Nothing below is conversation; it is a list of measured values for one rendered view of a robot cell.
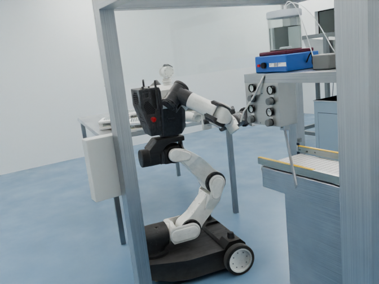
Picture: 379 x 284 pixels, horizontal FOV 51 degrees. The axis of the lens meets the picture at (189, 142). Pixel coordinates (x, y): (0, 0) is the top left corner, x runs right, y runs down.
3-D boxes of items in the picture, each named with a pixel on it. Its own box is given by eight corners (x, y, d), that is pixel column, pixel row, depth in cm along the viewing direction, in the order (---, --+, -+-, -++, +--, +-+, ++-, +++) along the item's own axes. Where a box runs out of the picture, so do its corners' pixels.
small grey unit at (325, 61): (309, 70, 163) (308, 55, 162) (320, 68, 166) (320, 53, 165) (329, 69, 154) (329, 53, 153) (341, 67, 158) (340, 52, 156)
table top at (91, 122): (77, 120, 430) (76, 117, 429) (172, 106, 469) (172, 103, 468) (102, 142, 293) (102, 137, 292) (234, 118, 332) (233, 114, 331)
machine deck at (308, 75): (244, 83, 185) (243, 74, 185) (302, 74, 204) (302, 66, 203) (362, 82, 133) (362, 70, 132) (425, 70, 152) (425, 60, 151)
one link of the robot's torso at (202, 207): (179, 238, 253) (213, 171, 255) (168, 227, 272) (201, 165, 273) (198, 246, 260) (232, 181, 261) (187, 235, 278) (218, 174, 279)
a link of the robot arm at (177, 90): (183, 105, 216) (162, 95, 220) (184, 114, 224) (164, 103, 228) (193, 89, 220) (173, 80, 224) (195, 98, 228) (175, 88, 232)
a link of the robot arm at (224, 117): (237, 116, 233) (234, 111, 214) (229, 132, 233) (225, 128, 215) (220, 109, 235) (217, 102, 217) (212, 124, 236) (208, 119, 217)
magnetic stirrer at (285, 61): (253, 73, 184) (251, 53, 182) (286, 68, 194) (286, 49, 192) (284, 72, 167) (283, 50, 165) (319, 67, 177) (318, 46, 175)
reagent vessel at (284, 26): (261, 52, 182) (258, 9, 178) (286, 49, 189) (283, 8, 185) (285, 50, 169) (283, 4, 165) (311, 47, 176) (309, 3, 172)
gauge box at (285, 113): (247, 123, 189) (244, 80, 185) (264, 119, 194) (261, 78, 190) (280, 127, 171) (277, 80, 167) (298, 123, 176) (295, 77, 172)
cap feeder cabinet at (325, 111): (314, 165, 464) (312, 100, 448) (346, 154, 492) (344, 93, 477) (363, 175, 411) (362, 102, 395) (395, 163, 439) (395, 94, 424)
